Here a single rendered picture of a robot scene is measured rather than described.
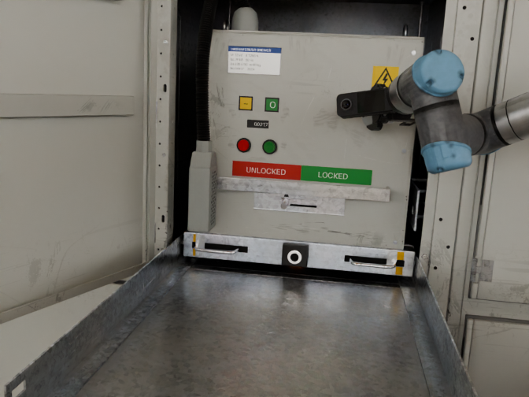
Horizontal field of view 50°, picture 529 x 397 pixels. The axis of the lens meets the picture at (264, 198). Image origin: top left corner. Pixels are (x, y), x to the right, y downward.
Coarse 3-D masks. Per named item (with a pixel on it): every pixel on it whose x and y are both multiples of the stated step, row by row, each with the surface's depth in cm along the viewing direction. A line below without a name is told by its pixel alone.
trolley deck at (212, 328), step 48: (192, 288) 119; (240, 288) 121; (288, 288) 122; (336, 288) 124; (384, 288) 125; (144, 336) 96; (192, 336) 97; (240, 336) 98; (288, 336) 99; (336, 336) 100; (384, 336) 100; (96, 384) 80; (144, 384) 80; (192, 384) 81; (240, 384) 82; (288, 384) 82; (336, 384) 83; (384, 384) 84
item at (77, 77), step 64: (0, 0) 94; (64, 0) 105; (128, 0) 119; (0, 64) 95; (64, 64) 107; (128, 64) 121; (0, 128) 97; (64, 128) 109; (128, 128) 124; (0, 192) 99; (64, 192) 111; (128, 192) 127; (0, 256) 100; (64, 256) 113; (128, 256) 130; (0, 320) 99
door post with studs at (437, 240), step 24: (456, 0) 114; (480, 0) 113; (456, 24) 115; (456, 48) 115; (432, 192) 122; (456, 192) 121; (432, 216) 123; (456, 216) 122; (432, 240) 123; (432, 264) 124; (432, 288) 125
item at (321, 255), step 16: (192, 240) 134; (208, 240) 134; (224, 240) 133; (240, 240) 133; (256, 240) 132; (272, 240) 132; (288, 240) 131; (192, 256) 135; (208, 256) 135; (224, 256) 134; (240, 256) 133; (256, 256) 133; (272, 256) 132; (320, 256) 131; (336, 256) 130; (352, 256) 130; (368, 256) 129; (384, 256) 128; (368, 272) 130; (384, 272) 129
